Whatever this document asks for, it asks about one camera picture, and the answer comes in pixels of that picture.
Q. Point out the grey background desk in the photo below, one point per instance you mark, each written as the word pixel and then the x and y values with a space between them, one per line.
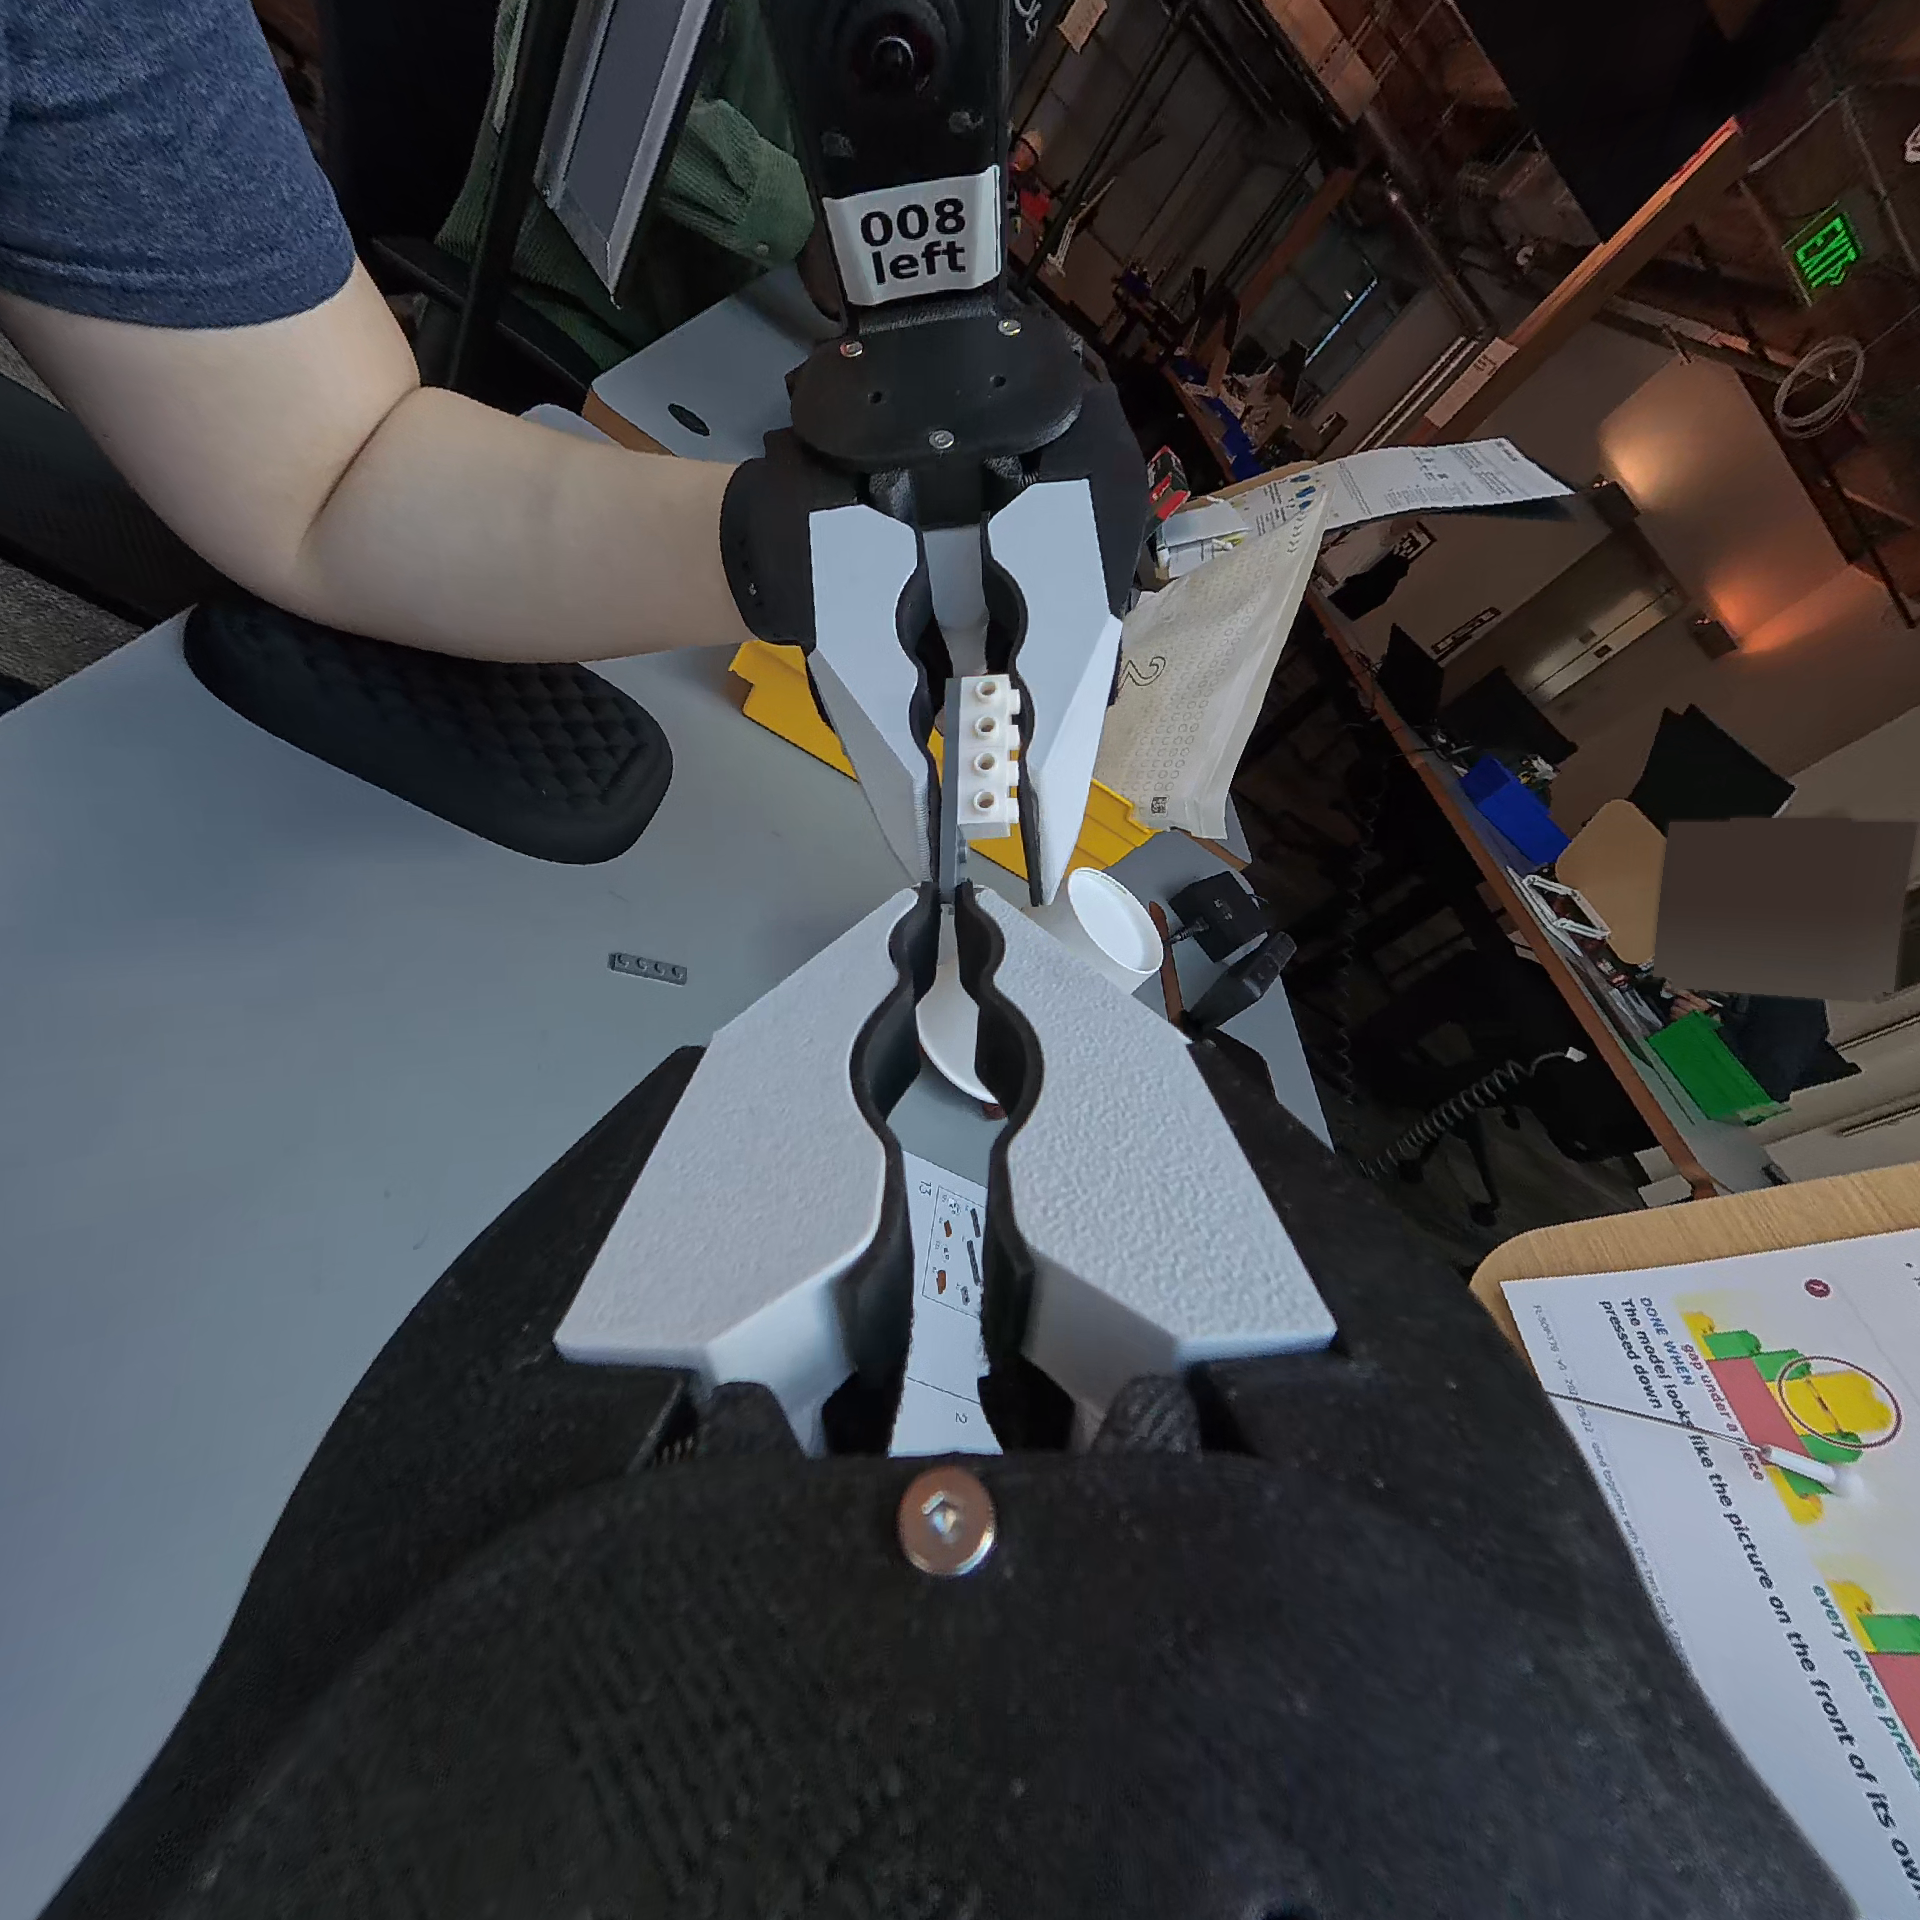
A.
pixel 722 359

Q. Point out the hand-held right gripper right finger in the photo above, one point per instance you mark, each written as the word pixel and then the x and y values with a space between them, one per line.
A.
pixel 1171 1215

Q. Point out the printed task instruction sheet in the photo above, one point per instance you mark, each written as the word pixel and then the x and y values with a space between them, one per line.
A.
pixel 1725 1651

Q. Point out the wooden clipboard board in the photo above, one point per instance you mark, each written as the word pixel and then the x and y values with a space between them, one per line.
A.
pixel 1559 1236

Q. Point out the lego instruction booklet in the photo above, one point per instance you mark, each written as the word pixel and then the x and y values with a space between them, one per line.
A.
pixel 950 1335

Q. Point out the yellow plastic tray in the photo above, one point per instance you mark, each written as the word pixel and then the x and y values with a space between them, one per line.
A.
pixel 780 691

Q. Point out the black monitor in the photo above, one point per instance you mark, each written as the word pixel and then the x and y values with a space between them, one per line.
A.
pixel 1710 772

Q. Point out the person's left forearm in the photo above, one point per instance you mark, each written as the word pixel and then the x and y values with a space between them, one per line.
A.
pixel 452 524

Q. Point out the blue t-shirt sleeve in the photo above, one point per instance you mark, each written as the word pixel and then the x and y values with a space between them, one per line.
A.
pixel 135 150

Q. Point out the white printed paper sheet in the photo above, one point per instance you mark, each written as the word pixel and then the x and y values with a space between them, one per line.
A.
pixel 1412 483

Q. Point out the white lego brick assembly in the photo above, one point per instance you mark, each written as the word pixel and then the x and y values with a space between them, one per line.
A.
pixel 984 756

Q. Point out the white plastic cup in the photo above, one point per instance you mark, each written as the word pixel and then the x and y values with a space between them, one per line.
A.
pixel 955 1036
pixel 1118 922

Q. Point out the black quilted wrist rest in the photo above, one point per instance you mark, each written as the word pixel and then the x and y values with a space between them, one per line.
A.
pixel 436 734

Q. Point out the long wooden workbench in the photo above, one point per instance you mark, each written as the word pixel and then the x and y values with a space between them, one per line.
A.
pixel 1590 1019

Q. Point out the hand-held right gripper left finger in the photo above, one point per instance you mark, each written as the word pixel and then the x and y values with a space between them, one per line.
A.
pixel 722 1215

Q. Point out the green exit sign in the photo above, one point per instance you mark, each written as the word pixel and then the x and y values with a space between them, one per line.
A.
pixel 1827 247

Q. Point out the blue storage bin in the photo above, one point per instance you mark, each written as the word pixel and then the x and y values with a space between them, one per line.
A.
pixel 1516 809

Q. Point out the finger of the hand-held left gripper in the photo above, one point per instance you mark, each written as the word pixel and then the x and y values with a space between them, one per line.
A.
pixel 859 646
pixel 1074 628

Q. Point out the green storage bin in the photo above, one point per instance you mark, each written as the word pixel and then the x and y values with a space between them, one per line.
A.
pixel 1710 1067

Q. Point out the small grey studded lego plate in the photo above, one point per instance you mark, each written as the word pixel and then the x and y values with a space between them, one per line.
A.
pixel 647 970

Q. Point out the dark grey lego plate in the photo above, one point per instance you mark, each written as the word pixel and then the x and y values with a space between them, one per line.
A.
pixel 956 868

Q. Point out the black power adapter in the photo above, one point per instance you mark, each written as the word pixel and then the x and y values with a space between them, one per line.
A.
pixel 1224 922

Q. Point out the grey framed panel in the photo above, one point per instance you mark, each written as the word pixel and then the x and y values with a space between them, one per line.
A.
pixel 623 119

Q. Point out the white plastic frame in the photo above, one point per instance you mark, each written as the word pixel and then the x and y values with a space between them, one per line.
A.
pixel 1570 907

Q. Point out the beige wooden chair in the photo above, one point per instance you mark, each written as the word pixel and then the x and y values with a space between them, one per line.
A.
pixel 1607 862

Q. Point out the clear numbered plastic bag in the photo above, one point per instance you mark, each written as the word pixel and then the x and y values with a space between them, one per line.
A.
pixel 1202 674

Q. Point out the small red box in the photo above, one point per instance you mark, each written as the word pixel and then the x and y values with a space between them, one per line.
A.
pixel 1171 487

